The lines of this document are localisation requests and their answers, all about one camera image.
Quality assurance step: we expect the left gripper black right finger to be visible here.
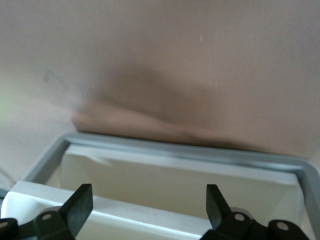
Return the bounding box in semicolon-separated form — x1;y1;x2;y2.
206;184;308;240

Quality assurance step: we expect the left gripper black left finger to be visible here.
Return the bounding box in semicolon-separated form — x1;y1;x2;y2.
0;183;94;240

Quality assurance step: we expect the white drawer cabinet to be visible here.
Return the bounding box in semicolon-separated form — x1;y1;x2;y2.
21;131;320;240

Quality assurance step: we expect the brown table cover mat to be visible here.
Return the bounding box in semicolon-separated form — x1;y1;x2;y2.
0;0;320;183

